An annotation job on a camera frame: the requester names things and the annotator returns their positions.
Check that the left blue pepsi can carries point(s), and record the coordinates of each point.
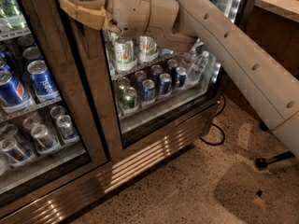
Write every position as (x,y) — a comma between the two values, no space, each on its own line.
(13,94)

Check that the fridge glass door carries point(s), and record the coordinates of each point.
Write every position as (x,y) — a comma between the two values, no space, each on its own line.
(175,95)
(34,30)

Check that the stainless fridge base grille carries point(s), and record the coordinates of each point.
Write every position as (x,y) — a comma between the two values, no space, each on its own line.
(118,171)

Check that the blue pepsi can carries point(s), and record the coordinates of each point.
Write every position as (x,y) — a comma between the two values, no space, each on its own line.
(13,94)
(43,83)

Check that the blue can lower shelf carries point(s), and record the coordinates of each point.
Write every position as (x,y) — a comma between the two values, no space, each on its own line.
(148,91)

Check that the front blue pepsi can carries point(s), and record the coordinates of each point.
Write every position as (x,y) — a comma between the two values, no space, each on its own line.
(43,83)

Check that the wooden cabinet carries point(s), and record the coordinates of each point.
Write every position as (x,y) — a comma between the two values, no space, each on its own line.
(277,35)

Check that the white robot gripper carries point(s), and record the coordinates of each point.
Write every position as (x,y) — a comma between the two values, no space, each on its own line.
(130,11)

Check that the silver can bottom left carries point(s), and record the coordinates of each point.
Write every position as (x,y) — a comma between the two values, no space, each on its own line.
(45,140)

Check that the black office chair base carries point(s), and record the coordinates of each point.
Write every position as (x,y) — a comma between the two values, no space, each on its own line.
(270,152)

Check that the green can lower shelf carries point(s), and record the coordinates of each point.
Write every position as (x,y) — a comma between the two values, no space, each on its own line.
(129,101)

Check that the front 7up can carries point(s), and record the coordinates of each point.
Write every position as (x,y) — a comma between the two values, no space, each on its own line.
(124,51)

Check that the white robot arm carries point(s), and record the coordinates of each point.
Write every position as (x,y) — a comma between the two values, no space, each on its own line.
(177,24)

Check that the clear water bottle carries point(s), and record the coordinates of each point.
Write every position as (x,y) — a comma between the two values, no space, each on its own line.
(196,70)

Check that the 7up can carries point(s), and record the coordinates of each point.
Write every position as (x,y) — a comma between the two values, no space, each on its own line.
(147,49)
(124,51)

